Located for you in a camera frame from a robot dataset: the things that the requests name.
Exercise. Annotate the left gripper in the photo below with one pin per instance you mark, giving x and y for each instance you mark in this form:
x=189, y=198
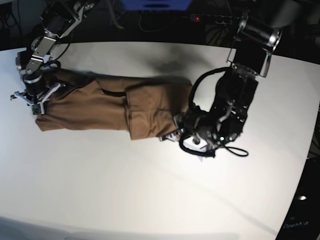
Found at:
x=188, y=140

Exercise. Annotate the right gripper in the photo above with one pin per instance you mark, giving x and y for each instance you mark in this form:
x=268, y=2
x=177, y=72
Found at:
x=37, y=91

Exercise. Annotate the brown T-shirt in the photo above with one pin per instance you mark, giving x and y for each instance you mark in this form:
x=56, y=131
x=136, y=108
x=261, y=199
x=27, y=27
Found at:
x=144, y=107

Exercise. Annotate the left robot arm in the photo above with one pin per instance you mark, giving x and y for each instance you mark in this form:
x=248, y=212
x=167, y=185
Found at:
x=259, y=31

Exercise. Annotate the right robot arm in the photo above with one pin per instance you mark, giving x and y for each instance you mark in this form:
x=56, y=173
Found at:
x=58, y=22

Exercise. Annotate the black power strip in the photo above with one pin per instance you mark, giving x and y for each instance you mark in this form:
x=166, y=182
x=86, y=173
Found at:
x=212, y=19

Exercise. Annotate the blue box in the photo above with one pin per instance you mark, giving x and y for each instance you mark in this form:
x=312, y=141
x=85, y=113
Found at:
x=156, y=5

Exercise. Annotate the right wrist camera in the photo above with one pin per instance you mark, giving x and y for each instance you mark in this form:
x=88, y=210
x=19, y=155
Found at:
x=37, y=109

